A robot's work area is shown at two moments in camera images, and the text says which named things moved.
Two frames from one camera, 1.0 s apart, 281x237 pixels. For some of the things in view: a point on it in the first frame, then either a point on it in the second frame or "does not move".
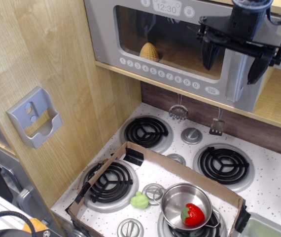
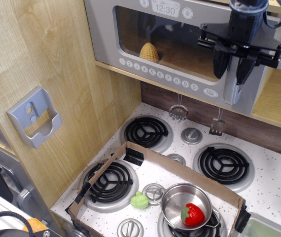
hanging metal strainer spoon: (178, 112) does not move
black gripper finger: (210, 51) -> (221, 62)
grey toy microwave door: (156, 41) does not move
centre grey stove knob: (154, 192) does not move
